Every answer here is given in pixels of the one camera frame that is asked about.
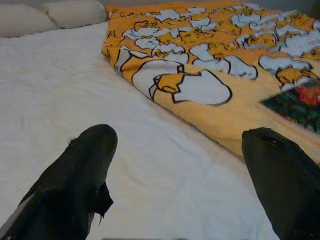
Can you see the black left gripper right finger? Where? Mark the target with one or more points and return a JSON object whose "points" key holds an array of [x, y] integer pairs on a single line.
{"points": [[287, 185]]}

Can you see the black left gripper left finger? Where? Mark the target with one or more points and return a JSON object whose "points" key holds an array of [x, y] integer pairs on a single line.
{"points": [[67, 187]]}

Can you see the yellow cartoon print blanket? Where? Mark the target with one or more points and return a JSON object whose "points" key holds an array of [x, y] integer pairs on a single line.
{"points": [[237, 112]]}

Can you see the white quilted mattress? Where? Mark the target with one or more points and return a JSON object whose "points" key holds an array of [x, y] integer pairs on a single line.
{"points": [[62, 87]]}

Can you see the cream braided bolster pillow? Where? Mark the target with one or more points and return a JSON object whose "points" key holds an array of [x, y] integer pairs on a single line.
{"points": [[70, 13]]}

